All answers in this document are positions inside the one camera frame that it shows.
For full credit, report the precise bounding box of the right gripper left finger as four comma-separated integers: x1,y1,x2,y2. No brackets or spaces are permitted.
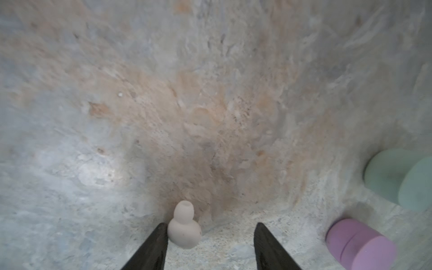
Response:
121,223,168,270

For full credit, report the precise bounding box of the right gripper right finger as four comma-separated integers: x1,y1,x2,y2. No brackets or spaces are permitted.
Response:
254,222,301,270

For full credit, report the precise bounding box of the white earbud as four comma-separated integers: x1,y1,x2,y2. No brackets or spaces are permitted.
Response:
167,200,202,249

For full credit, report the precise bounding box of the pink earbud charging case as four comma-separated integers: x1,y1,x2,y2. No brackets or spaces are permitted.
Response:
326,219,397,270

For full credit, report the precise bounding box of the green earbud charging case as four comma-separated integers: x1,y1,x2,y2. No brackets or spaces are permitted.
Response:
363,148,432,212

